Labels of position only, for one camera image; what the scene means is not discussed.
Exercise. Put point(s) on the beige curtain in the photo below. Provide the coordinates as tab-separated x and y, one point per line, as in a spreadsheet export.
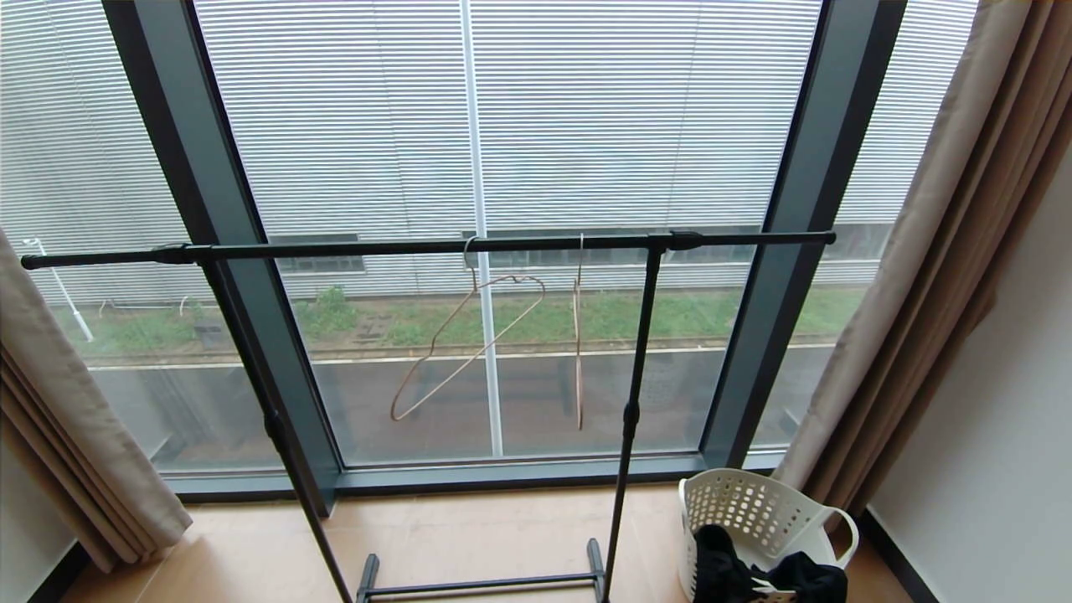
67	435
946	251

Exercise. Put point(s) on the window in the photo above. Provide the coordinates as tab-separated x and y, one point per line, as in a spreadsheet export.
352	126

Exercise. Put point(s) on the heap of clothes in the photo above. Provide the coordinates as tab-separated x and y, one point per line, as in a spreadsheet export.
720	569

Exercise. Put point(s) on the black clothes rack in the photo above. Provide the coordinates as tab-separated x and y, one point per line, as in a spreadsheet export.
419	248

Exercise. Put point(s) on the white laundry basket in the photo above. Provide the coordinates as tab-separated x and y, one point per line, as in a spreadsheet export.
754	502

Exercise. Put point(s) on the pink clothes hanger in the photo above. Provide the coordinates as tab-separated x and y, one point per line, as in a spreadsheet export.
578	360
471	358

